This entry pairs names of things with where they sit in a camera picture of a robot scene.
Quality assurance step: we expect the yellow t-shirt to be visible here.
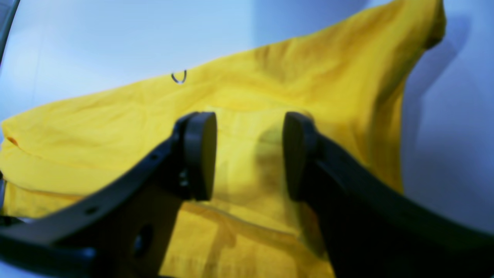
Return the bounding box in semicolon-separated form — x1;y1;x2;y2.
1;0;446;278

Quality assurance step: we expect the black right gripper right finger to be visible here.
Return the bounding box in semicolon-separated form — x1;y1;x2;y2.
283;112;494;278

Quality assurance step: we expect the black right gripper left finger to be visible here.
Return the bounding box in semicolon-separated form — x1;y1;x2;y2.
1;112;217;278

